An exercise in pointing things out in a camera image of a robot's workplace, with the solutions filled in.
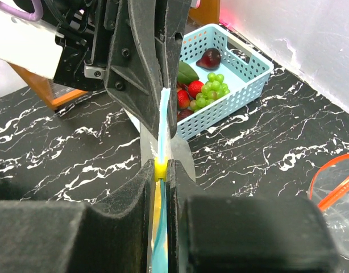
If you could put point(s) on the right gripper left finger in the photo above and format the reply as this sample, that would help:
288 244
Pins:
60 236

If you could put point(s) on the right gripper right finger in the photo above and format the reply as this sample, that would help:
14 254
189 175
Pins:
217 233

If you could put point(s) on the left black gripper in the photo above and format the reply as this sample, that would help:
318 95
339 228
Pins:
111 45

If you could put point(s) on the blue zip clear bag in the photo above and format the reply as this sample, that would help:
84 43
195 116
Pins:
158 149

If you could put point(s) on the red fake strawberries bunch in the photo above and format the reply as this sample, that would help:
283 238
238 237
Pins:
186 74

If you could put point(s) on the dark red fake plum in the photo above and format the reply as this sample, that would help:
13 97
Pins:
210 59

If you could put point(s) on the green fake grapes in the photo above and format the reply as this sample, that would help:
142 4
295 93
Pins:
204 94

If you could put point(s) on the light blue plastic basket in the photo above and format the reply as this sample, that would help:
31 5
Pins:
245 71

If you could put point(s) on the red zip clear bag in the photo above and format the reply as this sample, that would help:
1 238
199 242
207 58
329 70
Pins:
329 190

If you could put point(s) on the orange wooden rack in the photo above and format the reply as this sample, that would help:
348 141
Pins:
131 49

